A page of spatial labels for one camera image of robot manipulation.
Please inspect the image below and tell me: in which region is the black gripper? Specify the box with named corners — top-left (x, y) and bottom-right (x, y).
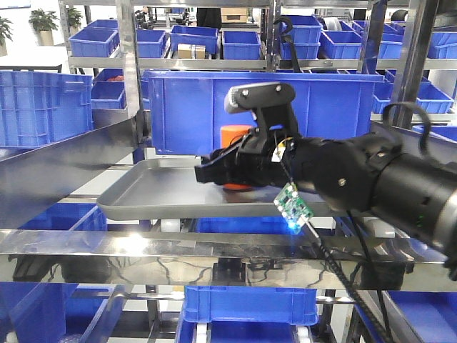
top-left (194, 130), bottom-right (296, 187)

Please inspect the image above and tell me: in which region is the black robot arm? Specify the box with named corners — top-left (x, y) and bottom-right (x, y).
top-left (195, 129), bottom-right (456, 279)

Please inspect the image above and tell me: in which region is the orange cylindrical capacitor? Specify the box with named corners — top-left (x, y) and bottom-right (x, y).
top-left (220, 124), bottom-right (251, 192)

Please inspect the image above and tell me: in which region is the large blue plastic bin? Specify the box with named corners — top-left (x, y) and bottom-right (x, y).
top-left (145, 70), bottom-right (383, 155)

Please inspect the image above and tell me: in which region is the potted plant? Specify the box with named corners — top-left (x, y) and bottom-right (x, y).
top-left (29, 8), bottom-right (58, 46)

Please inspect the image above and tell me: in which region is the grey metal tray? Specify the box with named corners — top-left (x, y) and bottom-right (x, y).
top-left (96, 158), bottom-right (397, 222)

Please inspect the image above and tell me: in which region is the stainless steel shelf rack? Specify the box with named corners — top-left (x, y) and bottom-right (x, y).
top-left (1, 1), bottom-right (456, 292)

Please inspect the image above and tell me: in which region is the blue crate at left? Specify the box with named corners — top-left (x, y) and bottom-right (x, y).
top-left (1, 71), bottom-right (94, 148)

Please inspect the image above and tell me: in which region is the green circuit board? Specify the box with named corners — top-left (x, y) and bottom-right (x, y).
top-left (273, 182), bottom-right (314, 234)

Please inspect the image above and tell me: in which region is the blue bin lower centre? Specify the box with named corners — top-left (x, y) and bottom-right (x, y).
top-left (175, 286), bottom-right (318, 342)

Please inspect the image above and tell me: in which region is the black braided cable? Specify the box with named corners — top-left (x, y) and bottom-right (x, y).
top-left (303, 219), bottom-right (396, 343)

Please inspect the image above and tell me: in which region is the cardboard box on shelf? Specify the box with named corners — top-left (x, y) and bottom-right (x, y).
top-left (178, 44), bottom-right (206, 59)

